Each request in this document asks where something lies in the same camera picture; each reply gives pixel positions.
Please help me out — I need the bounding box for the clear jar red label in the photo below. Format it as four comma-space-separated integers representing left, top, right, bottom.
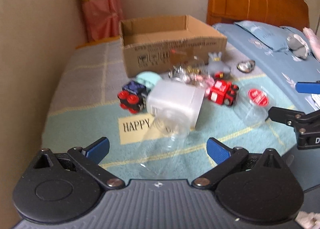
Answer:
233, 83, 276, 126

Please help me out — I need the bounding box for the brown cardboard box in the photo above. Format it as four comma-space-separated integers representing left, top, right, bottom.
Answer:
119, 15, 227, 77

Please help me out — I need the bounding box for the grey cat toy car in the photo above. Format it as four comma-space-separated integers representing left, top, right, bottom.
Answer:
207, 52, 231, 79

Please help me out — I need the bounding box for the grey plush toy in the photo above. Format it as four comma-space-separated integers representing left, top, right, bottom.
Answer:
286, 34, 310, 60

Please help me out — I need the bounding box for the white frosted square container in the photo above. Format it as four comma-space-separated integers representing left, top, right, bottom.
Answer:
146, 79, 205, 128

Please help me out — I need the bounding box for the pink keychain charm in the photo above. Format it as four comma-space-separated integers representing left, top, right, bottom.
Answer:
189, 74, 215, 90

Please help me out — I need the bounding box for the wooden headboard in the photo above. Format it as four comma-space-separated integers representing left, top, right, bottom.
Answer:
206, 0, 310, 30

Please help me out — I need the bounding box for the mint green oval case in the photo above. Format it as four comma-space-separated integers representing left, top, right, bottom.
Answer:
135, 71, 162, 90

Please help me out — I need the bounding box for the blue floral pillow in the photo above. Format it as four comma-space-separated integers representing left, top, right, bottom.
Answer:
234, 20, 294, 51

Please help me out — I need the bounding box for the pink curtain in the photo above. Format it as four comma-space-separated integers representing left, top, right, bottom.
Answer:
80, 0, 123, 42

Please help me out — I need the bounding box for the tall clear plastic jar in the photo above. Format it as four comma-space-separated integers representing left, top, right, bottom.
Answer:
135, 108, 190, 180

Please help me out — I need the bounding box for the grey teal checked blanket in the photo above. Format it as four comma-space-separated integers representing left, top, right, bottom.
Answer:
42, 41, 296, 181

